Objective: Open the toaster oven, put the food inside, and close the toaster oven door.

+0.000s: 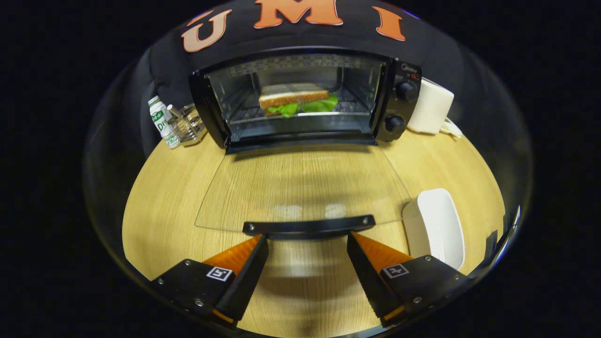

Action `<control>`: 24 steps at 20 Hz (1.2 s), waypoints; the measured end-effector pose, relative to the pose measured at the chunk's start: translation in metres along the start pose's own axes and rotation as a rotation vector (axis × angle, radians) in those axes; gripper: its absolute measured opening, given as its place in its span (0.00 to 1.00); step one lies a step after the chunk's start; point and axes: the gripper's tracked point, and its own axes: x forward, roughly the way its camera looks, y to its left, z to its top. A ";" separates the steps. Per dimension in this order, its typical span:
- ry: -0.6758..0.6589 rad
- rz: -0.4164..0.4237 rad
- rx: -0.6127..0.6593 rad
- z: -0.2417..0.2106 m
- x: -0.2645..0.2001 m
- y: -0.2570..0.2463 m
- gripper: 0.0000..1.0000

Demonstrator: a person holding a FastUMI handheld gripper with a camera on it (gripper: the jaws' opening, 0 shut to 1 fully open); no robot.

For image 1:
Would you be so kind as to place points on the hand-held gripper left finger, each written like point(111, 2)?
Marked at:
point(249, 281)

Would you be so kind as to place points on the white bottle green label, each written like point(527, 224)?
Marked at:
point(162, 122)

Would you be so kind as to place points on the black toaster oven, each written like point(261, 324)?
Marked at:
point(404, 108)

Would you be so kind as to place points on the small white leaf-shaped dish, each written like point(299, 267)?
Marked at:
point(451, 129)

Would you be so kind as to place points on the white ribbed tray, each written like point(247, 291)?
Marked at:
point(436, 225)

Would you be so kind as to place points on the white bread toaster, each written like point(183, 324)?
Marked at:
point(432, 110)

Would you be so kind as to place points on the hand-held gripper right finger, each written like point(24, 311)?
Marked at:
point(366, 281)

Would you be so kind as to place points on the lettuce sandwich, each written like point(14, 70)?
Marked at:
point(293, 96)

